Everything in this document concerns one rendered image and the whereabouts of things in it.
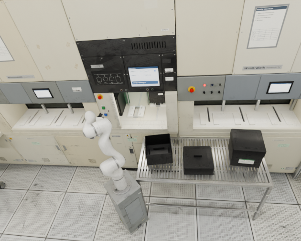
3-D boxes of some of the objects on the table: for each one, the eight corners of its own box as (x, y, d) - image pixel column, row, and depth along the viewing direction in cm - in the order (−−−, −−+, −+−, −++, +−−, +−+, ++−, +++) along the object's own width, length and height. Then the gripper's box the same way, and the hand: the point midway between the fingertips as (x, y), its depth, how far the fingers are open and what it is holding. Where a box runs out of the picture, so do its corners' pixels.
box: (229, 165, 213) (233, 149, 196) (227, 144, 234) (231, 128, 217) (260, 168, 207) (266, 152, 190) (255, 146, 228) (261, 129, 211)
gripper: (102, 123, 210) (106, 111, 224) (87, 123, 212) (93, 111, 226) (103, 128, 215) (108, 116, 229) (90, 128, 217) (95, 116, 231)
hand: (100, 115), depth 226 cm, fingers closed
